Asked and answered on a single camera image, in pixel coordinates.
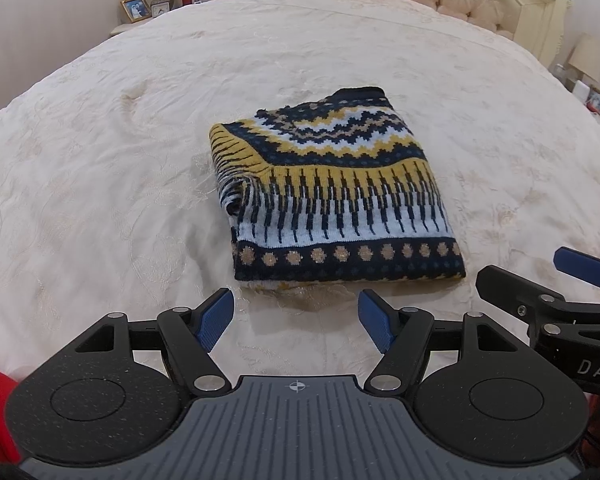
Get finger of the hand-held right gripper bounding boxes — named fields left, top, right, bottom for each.
left=553, top=246, right=600, bottom=291
left=476, top=264, right=600, bottom=333

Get cream embroidered bedspread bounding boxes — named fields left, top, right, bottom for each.
left=0, top=0, right=600, bottom=396

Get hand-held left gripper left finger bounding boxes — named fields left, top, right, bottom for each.
left=74, top=287, right=235, bottom=397

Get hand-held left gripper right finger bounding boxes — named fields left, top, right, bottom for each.
left=358, top=288, right=529, bottom=397

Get navy yellow patterned knit sweater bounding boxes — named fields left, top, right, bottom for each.
left=209, top=87, right=467, bottom=293

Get cream nightstand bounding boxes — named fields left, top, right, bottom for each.
left=110, top=20, right=155, bottom=39

